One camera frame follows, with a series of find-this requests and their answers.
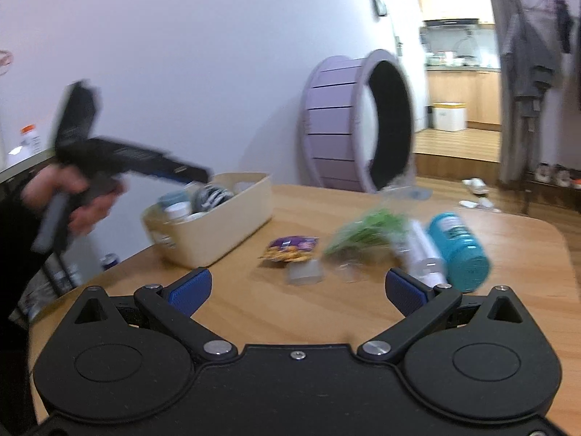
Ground wooden kitchen base cabinets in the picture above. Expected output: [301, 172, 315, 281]
[427, 68, 503, 129]

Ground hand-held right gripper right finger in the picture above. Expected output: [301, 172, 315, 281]
[358, 267, 530, 366]

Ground purple cat wheel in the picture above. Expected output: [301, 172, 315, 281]
[297, 49, 417, 194]

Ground orange capped white bottle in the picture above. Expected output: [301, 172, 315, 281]
[18, 124, 44, 158]

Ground small dark hanging garment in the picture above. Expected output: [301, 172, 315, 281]
[554, 0, 573, 53]

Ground row of shoes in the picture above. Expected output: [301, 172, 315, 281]
[533, 162, 581, 190]

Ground teal bottle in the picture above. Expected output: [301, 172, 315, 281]
[428, 212, 492, 292]

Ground white round jar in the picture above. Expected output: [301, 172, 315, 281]
[164, 202, 194, 223]

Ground grey hanging garment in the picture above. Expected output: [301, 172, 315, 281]
[508, 11, 565, 101]

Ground beige plastic storage bin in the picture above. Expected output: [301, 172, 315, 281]
[142, 171, 274, 269]

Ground cream printed tube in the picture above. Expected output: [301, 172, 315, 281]
[393, 219, 448, 288]

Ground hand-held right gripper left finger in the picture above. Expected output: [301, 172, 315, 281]
[72, 267, 237, 365]

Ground wooden desktop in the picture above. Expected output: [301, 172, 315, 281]
[27, 184, 570, 423]

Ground clear plastic bag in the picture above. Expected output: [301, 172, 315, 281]
[379, 175, 431, 205]

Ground white foam box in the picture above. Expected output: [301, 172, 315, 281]
[431, 102, 468, 133]

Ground black clothes rack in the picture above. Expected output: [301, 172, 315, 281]
[513, 0, 581, 215]

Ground person's left hand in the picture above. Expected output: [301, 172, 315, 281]
[19, 165, 129, 237]

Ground clear plastic box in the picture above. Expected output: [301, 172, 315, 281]
[286, 259, 324, 286]

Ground black mesh pouch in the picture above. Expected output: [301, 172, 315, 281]
[193, 182, 235, 214]

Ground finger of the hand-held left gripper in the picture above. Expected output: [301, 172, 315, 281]
[153, 154, 215, 185]

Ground green packet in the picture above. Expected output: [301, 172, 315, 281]
[323, 208, 410, 258]

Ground purple snack packet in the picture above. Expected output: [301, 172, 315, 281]
[259, 235, 320, 265]

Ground range hood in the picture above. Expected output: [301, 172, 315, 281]
[423, 18, 480, 28]

